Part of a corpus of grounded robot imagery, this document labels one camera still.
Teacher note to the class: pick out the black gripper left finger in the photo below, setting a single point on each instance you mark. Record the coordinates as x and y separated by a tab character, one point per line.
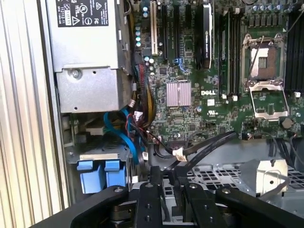
149	204

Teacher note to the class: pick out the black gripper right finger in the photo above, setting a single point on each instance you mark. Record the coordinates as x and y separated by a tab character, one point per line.
197	204

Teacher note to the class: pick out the metal disk bay cage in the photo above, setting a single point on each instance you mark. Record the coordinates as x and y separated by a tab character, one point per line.
213	175

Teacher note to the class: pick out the black expansion slot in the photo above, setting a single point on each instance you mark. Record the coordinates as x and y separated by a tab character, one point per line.
176	31
164	33

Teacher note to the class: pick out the white expansion slot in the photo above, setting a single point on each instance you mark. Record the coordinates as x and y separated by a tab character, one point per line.
154	28

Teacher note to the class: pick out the blue plastic carrier tabs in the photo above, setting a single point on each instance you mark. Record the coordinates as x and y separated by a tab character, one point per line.
91	175

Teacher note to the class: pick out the green Dell motherboard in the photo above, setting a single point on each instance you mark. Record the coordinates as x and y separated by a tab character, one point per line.
213	114

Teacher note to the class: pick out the silver finned heat sink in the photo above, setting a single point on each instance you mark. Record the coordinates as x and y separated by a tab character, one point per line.
178	93

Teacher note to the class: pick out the round coin battery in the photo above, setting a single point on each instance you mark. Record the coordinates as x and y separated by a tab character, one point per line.
287	122

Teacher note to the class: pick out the silver power supply unit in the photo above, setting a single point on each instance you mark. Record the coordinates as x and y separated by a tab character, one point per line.
88	90

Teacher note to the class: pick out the black open PC case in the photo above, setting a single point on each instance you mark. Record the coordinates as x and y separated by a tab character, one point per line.
51	118

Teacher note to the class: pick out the thin metal locking lever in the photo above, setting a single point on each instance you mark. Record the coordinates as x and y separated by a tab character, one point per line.
256	58

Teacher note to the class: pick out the CPU socket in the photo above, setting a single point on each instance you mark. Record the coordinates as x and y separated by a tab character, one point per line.
266	61

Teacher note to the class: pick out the black graphics card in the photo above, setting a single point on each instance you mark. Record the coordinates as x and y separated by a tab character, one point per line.
204	35

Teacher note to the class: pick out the silver metal bracket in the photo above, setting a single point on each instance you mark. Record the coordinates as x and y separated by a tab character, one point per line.
268	175

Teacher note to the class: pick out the metal socket cover frame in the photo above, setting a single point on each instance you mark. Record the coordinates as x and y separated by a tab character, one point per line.
270	115

